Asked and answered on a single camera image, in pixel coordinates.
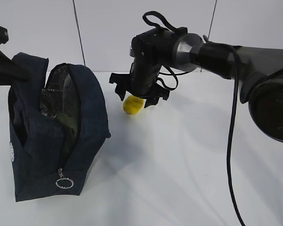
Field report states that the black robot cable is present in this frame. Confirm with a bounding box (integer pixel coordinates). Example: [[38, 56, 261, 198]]
[[142, 11, 247, 226]]

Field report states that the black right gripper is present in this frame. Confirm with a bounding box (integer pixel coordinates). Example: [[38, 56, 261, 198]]
[[109, 27, 187, 108]]

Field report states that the metal zipper pull ring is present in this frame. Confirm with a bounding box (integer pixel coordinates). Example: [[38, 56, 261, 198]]
[[55, 168, 74, 189]]

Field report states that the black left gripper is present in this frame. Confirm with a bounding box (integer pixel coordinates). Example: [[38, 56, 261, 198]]
[[0, 26, 30, 86]]

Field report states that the green lidded glass container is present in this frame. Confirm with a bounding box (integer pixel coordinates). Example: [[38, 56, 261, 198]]
[[58, 75, 79, 155]]

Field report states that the yellow lemon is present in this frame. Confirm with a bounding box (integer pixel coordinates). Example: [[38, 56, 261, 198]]
[[123, 95, 144, 115]]

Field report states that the dark blue fabric bag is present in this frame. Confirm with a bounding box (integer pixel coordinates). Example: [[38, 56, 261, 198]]
[[8, 53, 110, 202]]

